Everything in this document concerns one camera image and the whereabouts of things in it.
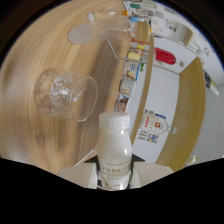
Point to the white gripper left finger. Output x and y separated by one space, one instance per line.
81 174

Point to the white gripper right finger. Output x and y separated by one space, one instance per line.
150 171

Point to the white milk bottle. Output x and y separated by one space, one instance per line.
114 150

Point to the clear jar with cork lid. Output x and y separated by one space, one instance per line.
100 31

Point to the clear bottle with red label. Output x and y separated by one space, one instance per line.
156 124

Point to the red liquid bottle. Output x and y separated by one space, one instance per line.
165 56

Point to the white frame wooden shelf rack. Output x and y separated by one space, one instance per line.
186 113

